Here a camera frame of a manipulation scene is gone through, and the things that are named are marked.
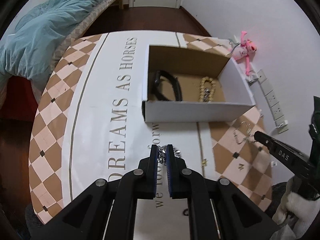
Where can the bed mattress with patterned sheet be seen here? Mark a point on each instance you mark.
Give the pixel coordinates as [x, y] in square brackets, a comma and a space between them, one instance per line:
[80, 29]

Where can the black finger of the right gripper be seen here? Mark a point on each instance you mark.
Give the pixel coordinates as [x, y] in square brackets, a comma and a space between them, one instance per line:
[302, 165]

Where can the teal blue duvet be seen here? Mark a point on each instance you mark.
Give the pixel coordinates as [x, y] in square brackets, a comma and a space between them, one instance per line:
[38, 34]

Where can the checkered printed tablecloth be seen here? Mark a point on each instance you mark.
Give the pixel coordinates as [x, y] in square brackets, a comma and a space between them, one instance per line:
[89, 124]

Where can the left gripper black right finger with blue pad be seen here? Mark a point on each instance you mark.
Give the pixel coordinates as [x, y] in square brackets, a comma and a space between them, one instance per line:
[216, 209]

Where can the pink panther plush toy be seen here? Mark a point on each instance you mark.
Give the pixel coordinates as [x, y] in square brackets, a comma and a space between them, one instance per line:
[245, 50]

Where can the white gloved hand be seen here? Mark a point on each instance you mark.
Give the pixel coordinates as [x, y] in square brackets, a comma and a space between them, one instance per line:
[305, 210]

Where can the white cardboard box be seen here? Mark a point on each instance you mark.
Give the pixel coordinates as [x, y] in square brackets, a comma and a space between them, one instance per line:
[213, 88]

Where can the white wall power strip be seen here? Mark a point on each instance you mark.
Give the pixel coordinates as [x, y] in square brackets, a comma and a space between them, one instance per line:
[281, 123]

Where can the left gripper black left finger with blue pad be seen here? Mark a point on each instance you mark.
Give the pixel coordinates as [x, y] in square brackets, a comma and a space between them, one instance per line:
[105, 210]

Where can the black carabiner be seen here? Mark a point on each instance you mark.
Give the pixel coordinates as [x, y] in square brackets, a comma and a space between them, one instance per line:
[166, 87]

